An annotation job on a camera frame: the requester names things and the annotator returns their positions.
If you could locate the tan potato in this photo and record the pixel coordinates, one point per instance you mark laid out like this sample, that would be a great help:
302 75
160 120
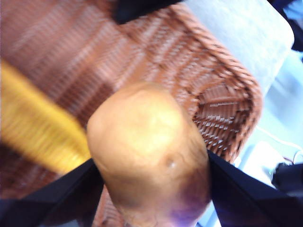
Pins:
146 146

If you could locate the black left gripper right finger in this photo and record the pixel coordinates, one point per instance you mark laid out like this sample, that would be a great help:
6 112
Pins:
248 203

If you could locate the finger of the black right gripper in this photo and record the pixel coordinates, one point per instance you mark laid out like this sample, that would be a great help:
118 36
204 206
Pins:
142 9

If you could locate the brown woven wicker basket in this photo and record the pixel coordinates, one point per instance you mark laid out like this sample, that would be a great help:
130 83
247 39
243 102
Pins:
106 52

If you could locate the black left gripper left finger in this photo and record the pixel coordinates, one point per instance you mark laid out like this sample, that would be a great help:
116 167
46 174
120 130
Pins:
59 208

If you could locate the black equipment part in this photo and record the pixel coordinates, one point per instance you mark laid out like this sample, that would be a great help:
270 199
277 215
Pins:
290 179

